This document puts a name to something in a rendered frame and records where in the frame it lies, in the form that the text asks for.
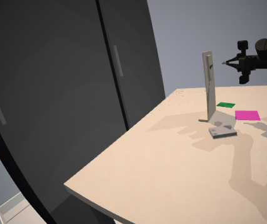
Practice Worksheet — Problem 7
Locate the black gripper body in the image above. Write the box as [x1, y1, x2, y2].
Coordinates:
[237, 40, 259, 84]

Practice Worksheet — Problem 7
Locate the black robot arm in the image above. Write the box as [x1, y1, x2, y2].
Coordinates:
[238, 38, 267, 75]

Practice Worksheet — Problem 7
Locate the green square patch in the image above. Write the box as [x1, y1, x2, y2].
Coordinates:
[216, 103, 235, 108]

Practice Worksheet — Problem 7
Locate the beige socket panel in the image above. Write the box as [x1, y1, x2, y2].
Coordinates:
[198, 51, 216, 122]

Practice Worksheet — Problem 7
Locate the translucent pink square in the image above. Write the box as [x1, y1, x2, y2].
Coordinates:
[235, 110, 260, 121]

